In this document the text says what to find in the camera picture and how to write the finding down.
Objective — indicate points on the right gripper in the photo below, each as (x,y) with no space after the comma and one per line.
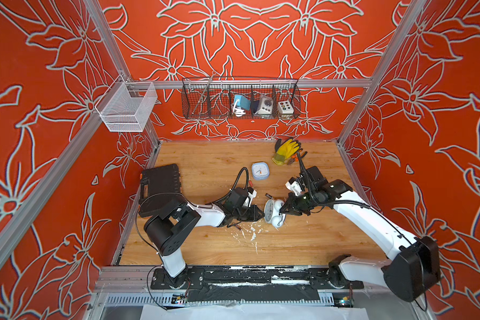
(290,204)

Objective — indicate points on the yellow work glove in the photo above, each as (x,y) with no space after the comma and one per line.
(284,150)

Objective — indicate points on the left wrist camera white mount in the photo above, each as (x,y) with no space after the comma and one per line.
(251,195)

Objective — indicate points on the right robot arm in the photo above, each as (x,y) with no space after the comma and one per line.
(411,265)

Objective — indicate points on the white button box in basket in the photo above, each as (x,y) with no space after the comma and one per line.
(285,109)

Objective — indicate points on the black wire wall basket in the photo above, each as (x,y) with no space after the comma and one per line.
(222,97)

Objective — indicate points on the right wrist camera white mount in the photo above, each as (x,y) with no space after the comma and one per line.
(295,186)

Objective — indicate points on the clear plastic wall bin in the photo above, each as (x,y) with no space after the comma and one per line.
(120,111)

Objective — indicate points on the white twin-bell alarm clock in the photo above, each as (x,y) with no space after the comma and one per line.
(273,214)

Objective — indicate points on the white grey device in basket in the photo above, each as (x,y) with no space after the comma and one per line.
(262,107)

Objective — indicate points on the orange handled pliers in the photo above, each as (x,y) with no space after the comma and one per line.
(295,157)

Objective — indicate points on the light blue square alarm clock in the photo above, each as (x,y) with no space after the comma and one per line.
(260,171)

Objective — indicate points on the black plastic tool case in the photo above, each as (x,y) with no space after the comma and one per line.
(160,191)

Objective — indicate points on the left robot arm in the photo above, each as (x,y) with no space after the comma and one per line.
(171,217)

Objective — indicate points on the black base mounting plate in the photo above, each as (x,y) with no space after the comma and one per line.
(254,284)

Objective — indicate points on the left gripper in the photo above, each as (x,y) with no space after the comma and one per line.
(254,211)

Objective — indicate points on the blue white item in basket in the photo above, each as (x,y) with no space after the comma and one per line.
(240,106)

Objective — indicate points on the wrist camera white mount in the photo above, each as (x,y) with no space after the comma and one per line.
(295,186)
(251,195)

